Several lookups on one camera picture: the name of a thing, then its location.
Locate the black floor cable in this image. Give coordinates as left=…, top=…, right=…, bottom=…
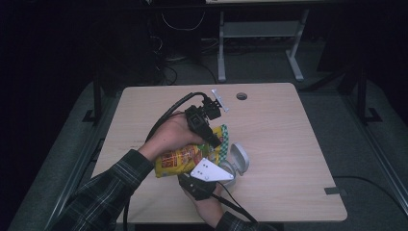
left=333, top=174, right=408, bottom=217

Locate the person's right hand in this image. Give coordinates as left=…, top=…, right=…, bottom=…
left=183, top=184, right=233, bottom=223

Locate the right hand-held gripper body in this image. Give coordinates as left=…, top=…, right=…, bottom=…
left=177, top=157, right=235, bottom=201

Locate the grey tape piece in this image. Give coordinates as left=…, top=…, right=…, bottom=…
left=324, top=187, right=348, bottom=196

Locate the grey round container with lid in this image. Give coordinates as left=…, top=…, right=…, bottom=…
left=217, top=142, right=250, bottom=190

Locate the person's left hand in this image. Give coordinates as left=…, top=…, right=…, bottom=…
left=138, top=113, right=205, bottom=162

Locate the black metal stand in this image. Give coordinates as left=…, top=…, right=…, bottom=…
left=356, top=65, right=383, bottom=125
left=82, top=71, right=104, bottom=123

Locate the white metal framed desk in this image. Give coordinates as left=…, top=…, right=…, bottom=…
left=205, top=0, right=341, bottom=83

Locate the yellow seasoning pouch green spout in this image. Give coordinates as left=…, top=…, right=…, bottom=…
left=154, top=124, right=229, bottom=178

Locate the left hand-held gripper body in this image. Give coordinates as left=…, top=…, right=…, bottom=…
left=184, top=89, right=230, bottom=133

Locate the right hand-held gripper black cable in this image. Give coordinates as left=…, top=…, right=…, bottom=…
left=217, top=181, right=259, bottom=224

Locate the white hanging cable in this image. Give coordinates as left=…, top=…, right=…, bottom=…
left=161, top=12, right=206, bottom=33

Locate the grey metal floor rail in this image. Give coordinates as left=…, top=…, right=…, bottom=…
left=41, top=128, right=107, bottom=231
left=343, top=95, right=408, bottom=210

